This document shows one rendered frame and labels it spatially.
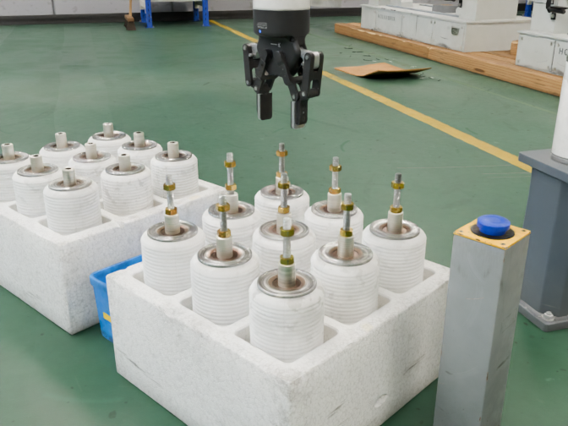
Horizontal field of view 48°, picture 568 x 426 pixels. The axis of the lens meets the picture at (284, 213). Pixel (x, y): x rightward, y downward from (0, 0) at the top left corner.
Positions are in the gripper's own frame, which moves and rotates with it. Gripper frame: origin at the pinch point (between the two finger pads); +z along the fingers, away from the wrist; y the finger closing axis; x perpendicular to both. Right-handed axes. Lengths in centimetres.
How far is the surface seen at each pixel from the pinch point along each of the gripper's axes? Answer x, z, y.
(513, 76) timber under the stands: 265, 37, -106
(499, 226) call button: 8.6, 10.1, 30.0
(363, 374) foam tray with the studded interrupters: -3.2, 31.2, 19.8
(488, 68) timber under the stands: 275, 37, -126
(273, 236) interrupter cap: -2.2, 17.6, 0.8
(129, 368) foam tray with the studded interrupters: -19.7, 40.0, -13.8
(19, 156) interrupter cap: -14, 18, -64
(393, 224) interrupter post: 12.1, 16.4, 11.5
